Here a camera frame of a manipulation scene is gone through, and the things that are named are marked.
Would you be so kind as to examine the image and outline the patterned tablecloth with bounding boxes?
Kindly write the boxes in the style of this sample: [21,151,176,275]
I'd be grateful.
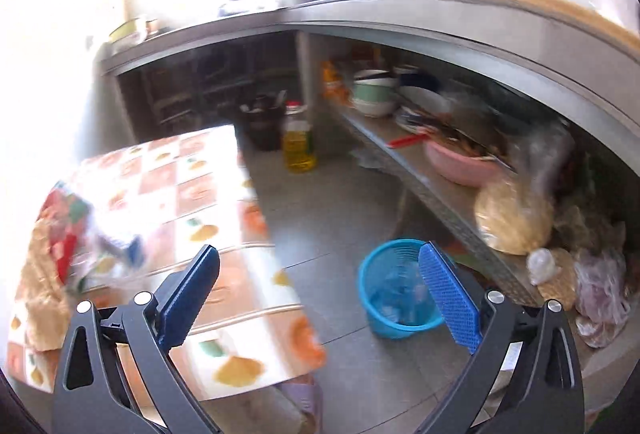
[6,125,326,400]

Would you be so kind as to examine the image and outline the blue plastic trash basket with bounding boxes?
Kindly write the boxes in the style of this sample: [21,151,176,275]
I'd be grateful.
[357,239,444,340]

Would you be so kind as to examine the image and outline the dark bucket under counter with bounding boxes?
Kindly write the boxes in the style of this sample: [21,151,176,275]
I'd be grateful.
[240,94,285,151]

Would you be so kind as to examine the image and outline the stacked green white bowls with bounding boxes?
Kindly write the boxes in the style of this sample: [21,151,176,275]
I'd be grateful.
[352,69,398,118]

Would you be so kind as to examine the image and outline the pink plastic basin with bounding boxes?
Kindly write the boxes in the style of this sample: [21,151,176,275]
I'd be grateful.
[423,140,502,188]

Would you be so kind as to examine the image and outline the pink plastic bag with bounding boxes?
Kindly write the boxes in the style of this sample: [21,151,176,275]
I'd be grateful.
[574,249,631,348]

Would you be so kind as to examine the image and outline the bag of beige grains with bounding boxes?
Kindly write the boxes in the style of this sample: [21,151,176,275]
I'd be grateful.
[474,178,554,256]

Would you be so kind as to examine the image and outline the red snack wrapper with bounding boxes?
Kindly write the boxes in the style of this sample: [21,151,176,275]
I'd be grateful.
[39,183,92,284]

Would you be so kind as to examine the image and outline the yellow cooking oil bottle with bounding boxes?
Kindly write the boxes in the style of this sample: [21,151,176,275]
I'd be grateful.
[281,100,317,173]

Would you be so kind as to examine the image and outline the brown paper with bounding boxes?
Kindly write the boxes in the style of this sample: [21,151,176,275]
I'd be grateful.
[20,218,70,352]

